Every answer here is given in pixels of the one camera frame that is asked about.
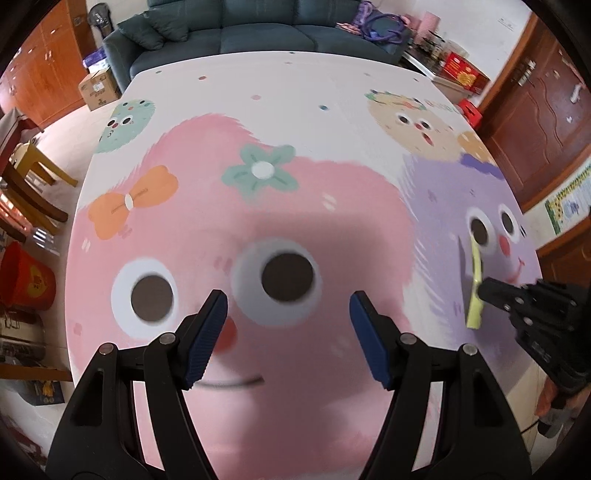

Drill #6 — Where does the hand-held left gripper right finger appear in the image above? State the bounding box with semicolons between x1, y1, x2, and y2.
348;291;532;480

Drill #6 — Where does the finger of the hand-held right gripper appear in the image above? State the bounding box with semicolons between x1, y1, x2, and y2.
478;277;528;313

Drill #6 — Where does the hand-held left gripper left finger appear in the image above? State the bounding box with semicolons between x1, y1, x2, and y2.
46;288;230;480

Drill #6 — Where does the blue yellow printed box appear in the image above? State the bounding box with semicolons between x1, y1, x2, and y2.
25;378;65;407

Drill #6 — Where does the red crate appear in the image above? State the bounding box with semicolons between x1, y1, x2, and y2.
457;99;485;130

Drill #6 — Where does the brown wooden door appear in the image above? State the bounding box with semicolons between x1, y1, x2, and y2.
478;14;591;208

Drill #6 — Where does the red bucket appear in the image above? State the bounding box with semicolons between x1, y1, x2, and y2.
0;241;57;311

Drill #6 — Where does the white low table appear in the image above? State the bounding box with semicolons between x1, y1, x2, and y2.
402;46;476;107

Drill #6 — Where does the red gift box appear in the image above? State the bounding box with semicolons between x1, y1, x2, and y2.
438;52;490;93

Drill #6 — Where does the dark wooden chair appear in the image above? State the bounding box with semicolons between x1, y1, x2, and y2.
0;108;70;241

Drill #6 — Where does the yellow wooden stool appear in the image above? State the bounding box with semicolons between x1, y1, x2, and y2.
9;141;79;188

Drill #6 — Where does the cardboard box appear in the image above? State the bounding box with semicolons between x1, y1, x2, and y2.
78;67;123;112

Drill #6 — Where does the pink box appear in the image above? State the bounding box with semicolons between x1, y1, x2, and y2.
418;11;439;42

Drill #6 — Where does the purple bag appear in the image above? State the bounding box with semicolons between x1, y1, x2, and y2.
353;0;414;44

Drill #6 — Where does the dark blue sofa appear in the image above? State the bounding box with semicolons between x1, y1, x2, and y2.
102;0;414;93

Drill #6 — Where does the brown wooden wardrobe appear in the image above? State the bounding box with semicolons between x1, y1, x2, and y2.
0;0;100;130

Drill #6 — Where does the black standing fan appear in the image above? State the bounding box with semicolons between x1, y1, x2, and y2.
88;2;112;40

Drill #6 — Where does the colourful wall poster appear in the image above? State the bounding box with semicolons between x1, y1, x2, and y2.
545;161;591;238

